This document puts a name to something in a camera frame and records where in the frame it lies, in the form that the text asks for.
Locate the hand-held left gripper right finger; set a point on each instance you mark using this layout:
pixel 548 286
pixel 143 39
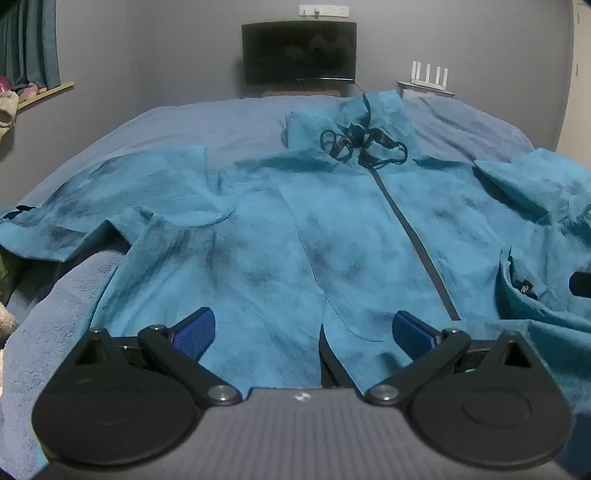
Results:
pixel 411 334

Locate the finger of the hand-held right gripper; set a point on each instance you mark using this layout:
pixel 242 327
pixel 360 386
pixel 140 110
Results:
pixel 582 282

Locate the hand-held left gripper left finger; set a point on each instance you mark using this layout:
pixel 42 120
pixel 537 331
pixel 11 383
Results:
pixel 196 332

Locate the teal zip jacket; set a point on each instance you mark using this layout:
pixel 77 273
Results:
pixel 295 240

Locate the beige plush item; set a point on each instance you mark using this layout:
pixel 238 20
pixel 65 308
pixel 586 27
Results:
pixel 5 323

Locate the light blue fleece blanket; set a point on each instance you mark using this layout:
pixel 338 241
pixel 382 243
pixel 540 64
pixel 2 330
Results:
pixel 194 124

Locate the white router with antennas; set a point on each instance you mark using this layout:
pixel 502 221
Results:
pixel 430 74

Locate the wooden television stand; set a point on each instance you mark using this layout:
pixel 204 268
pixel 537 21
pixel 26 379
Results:
pixel 302 91

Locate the wooden window sill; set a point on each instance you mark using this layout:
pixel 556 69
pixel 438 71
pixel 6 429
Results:
pixel 46 94

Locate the beige crumpled cloth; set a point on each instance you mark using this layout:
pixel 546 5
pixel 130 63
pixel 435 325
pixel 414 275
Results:
pixel 8 108

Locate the pink soft item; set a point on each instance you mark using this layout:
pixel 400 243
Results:
pixel 30 90

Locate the black flat screen television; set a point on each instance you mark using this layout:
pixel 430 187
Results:
pixel 299 50

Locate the teal curtain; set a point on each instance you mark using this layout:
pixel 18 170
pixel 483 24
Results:
pixel 28 44

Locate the small white wall shelf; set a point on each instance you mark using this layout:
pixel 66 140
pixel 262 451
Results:
pixel 425 88

